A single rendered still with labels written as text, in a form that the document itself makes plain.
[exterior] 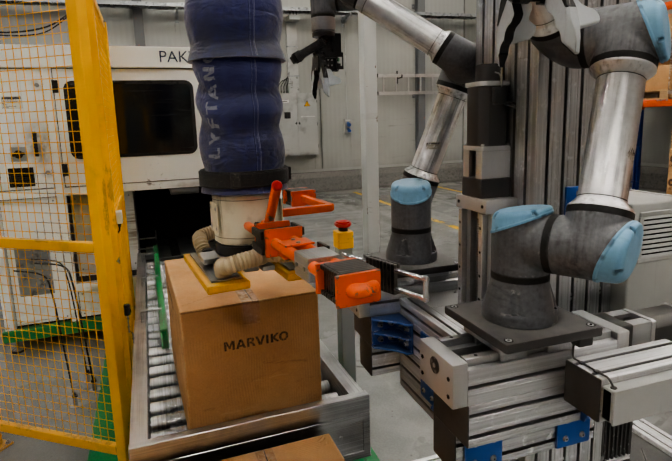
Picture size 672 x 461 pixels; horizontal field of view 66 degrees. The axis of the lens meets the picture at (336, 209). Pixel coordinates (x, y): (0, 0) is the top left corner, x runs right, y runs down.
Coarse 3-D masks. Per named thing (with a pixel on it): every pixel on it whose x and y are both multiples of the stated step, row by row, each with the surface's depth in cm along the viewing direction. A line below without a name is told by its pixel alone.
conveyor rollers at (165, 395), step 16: (160, 336) 228; (160, 352) 212; (160, 368) 195; (160, 384) 186; (176, 384) 188; (160, 400) 178; (176, 400) 172; (160, 416) 163; (176, 416) 163; (160, 432) 154; (176, 432) 155
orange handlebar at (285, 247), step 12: (312, 204) 159; (324, 204) 148; (276, 240) 105; (288, 240) 103; (300, 240) 102; (288, 252) 97; (312, 264) 87; (348, 288) 76; (360, 288) 75; (372, 288) 76
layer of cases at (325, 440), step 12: (288, 444) 147; (300, 444) 147; (312, 444) 147; (324, 444) 147; (240, 456) 143; (252, 456) 143; (264, 456) 142; (276, 456) 142; (288, 456) 142; (300, 456) 142; (312, 456) 142; (324, 456) 142; (336, 456) 141
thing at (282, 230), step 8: (256, 224) 113; (264, 224) 114; (272, 224) 115; (280, 224) 115; (288, 224) 116; (296, 224) 113; (256, 232) 109; (264, 232) 107; (272, 232) 107; (280, 232) 108; (288, 232) 108; (296, 232) 109; (256, 240) 113; (264, 240) 107; (256, 248) 110; (264, 248) 107; (272, 248) 107; (272, 256) 108
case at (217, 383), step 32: (192, 288) 161; (256, 288) 159; (288, 288) 158; (192, 320) 142; (224, 320) 145; (256, 320) 149; (288, 320) 153; (192, 352) 143; (224, 352) 147; (256, 352) 150; (288, 352) 154; (192, 384) 145; (224, 384) 148; (256, 384) 152; (288, 384) 156; (320, 384) 160; (192, 416) 146; (224, 416) 150
